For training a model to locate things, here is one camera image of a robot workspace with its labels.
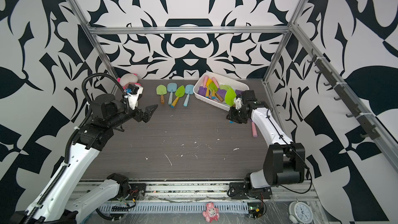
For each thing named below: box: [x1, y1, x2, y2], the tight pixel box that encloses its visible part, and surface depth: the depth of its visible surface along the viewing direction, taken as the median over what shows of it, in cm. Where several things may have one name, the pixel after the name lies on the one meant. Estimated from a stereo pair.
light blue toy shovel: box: [182, 84, 195, 107], surface depth 117 cm
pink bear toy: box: [202, 202, 220, 223], surface depth 68 cm
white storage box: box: [192, 72, 250, 112], surface depth 116 cm
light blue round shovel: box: [166, 82, 178, 106], surface depth 117 cm
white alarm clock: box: [288, 200, 314, 224], surface depth 67 cm
